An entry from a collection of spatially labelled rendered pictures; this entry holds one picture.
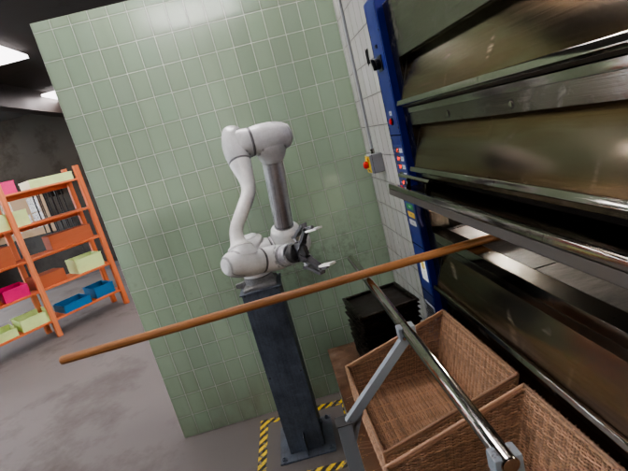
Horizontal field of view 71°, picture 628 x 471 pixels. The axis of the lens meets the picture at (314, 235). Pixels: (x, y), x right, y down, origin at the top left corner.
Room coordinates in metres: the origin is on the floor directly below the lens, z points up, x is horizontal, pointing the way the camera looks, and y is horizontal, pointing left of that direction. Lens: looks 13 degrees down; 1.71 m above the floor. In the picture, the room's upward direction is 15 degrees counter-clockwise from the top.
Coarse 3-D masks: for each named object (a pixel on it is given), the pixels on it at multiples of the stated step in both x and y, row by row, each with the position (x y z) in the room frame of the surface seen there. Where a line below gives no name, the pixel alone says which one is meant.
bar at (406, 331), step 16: (352, 256) 1.74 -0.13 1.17; (368, 288) 1.39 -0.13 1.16; (384, 304) 1.20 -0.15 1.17; (400, 320) 1.07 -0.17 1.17; (400, 336) 1.03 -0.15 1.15; (416, 336) 0.97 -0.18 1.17; (400, 352) 1.03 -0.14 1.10; (416, 352) 0.92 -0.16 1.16; (432, 352) 0.89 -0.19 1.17; (384, 368) 1.03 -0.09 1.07; (432, 368) 0.83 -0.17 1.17; (368, 384) 1.04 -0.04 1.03; (448, 384) 0.76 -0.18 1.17; (368, 400) 1.03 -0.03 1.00; (464, 400) 0.70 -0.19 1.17; (352, 416) 1.02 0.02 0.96; (464, 416) 0.67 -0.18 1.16; (480, 416) 0.65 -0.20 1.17; (352, 432) 1.01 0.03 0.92; (480, 432) 0.62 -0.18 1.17; (496, 432) 0.61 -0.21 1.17; (352, 448) 1.01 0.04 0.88; (496, 448) 0.57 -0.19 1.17; (512, 448) 0.57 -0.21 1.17; (352, 464) 1.01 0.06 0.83; (496, 464) 0.55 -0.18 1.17; (512, 464) 0.55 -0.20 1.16
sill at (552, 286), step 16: (448, 240) 1.61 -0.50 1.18; (464, 240) 1.55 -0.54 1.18; (464, 256) 1.48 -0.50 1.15; (480, 256) 1.36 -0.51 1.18; (496, 256) 1.32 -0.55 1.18; (496, 272) 1.26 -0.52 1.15; (512, 272) 1.17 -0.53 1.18; (528, 272) 1.15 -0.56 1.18; (528, 288) 1.09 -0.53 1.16; (544, 288) 1.03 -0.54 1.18; (560, 288) 1.01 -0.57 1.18; (560, 304) 0.96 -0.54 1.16; (576, 304) 0.92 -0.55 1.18; (592, 304) 0.90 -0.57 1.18; (608, 304) 0.88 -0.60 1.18; (576, 320) 0.91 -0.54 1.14; (592, 320) 0.85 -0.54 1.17; (608, 320) 0.82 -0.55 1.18; (624, 320) 0.81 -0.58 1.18; (608, 336) 0.81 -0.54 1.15; (624, 336) 0.77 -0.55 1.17
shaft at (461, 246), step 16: (480, 240) 1.45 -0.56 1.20; (416, 256) 1.45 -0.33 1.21; (432, 256) 1.44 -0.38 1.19; (368, 272) 1.43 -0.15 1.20; (384, 272) 1.44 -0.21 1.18; (304, 288) 1.43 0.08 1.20; (320, 288) 1.43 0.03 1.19; (256, 304) 1.42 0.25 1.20; (272, 304) 1.42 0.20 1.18; (192, 320) 1.41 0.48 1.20; (208, 320) 1.41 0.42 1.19; (128, 336) 1.41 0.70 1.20; (144, 336) 1.40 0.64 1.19; (80, 352) 1.40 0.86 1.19; (96, 352) 1.39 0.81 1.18
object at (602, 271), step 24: (432, 192) 1.52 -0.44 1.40; (456, 192) 1.46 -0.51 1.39; (456, 216) 1.12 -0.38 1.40; (504, 216) 1.01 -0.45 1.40; (528, 216) 0.98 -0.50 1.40; (552, 216) 0.95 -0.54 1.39; (576, 216) 0.92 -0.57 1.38; (528, 240) 0.80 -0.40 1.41; (600, 240) 0.73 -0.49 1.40; (624, 240) 0.71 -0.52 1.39; (576, 264) 0.66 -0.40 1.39; (600, 264) 0.61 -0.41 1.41; (624, 288) 0.57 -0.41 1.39
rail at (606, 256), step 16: (400, 192) 1.60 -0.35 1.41; (416, 192) 1.43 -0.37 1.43; (448, 208) 1.17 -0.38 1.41; (464, 208) 1.07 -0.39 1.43; (496, 224) 0.91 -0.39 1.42; (512, 224) 0.85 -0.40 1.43; (528, 224) 0.82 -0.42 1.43; (544, 240) 0.75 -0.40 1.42; (560, 240) 0.70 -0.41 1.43; (576, 240) 0.68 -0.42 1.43; (592, 256) 0.63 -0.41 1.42; (608, 256) 0.60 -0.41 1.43; (624, 256) 0.58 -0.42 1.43
